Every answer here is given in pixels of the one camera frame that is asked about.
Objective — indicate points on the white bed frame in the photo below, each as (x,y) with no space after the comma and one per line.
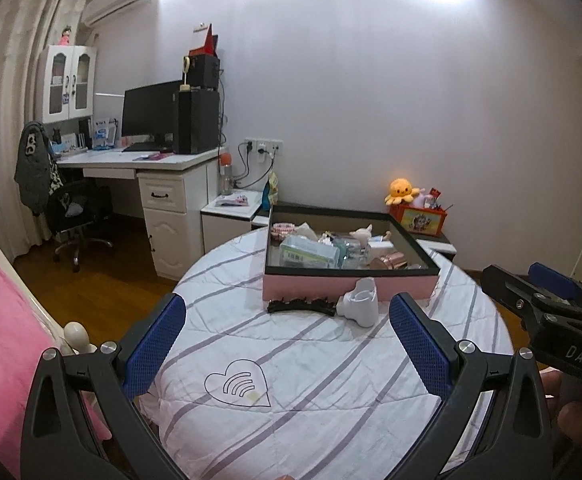
(75,334)

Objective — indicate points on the black hair clip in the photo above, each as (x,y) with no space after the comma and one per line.
(301,306)

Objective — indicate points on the rose gold jar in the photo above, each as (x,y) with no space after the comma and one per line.
(388,261)

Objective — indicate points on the pink blanket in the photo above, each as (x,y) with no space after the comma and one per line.
(1,330)

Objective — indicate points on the bottle with orange cap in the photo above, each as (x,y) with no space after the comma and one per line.
(226,175)

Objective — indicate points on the purple plush toy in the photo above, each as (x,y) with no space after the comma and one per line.
(421,199)

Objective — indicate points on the blue white box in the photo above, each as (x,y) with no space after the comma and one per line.
(103,132)

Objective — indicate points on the black speaker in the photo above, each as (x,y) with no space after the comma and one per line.
(204,72)

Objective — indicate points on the white desk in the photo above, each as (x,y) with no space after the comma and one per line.
(166,195)

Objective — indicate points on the clear plastic box green label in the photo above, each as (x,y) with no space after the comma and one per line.
(303,255)

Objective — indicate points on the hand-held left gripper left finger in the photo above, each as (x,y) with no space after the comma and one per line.
(156,350)

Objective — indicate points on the white glass-door cabinet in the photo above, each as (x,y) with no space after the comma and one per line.
(68,85)

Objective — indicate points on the black office chair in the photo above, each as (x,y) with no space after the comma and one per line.
(73,205)

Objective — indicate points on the grey jacket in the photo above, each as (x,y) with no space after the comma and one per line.
(33,165)

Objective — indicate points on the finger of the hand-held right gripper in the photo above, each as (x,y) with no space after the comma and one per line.
(508,285)
(551,275)

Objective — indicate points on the small yellow stand fan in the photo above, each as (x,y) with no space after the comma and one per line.
(185,63)

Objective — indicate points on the yellow blue snack bag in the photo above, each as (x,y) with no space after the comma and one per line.
(271,192)

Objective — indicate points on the small clear plastic container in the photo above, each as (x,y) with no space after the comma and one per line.
(348,252)

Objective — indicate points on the pink doll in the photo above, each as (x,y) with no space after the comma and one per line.
(66,37)

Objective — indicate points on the orange octopus plush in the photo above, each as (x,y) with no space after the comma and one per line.
(401,190)

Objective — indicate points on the red printed box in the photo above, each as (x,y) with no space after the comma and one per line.
(416,221)

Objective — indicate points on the pink storage box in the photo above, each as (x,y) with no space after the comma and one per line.
(311,285)

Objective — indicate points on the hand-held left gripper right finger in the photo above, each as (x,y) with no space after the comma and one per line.
(421,350)

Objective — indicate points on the black computer tower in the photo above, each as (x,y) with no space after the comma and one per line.
(198,120)

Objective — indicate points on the white shoe-shaped holder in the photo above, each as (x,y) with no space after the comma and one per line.
(358,307)

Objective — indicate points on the red gift box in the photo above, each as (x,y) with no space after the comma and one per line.
(205,40)

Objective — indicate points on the pink unicorn figurine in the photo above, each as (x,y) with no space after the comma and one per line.
(363,235)

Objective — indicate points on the beige curtain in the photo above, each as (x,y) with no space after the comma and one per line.
(6,110)

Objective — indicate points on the small white box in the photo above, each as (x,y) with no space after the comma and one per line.
(381,249)

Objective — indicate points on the person's right hand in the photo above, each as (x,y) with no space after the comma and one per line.
(578,417)

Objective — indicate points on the pink packet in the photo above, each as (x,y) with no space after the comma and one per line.
(233,201)

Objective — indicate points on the pink purple pouch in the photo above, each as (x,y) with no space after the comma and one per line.
(153,156)

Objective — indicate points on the black computer monitor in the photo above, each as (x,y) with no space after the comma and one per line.
(148,110)

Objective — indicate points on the white nightstand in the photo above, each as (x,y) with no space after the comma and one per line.
(221,230)

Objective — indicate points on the black keyboard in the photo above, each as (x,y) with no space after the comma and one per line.
(141,147)

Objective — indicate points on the pink block toy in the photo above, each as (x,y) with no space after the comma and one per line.
(283,227)

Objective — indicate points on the white wall outlet strip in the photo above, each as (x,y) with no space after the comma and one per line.
(271,146)

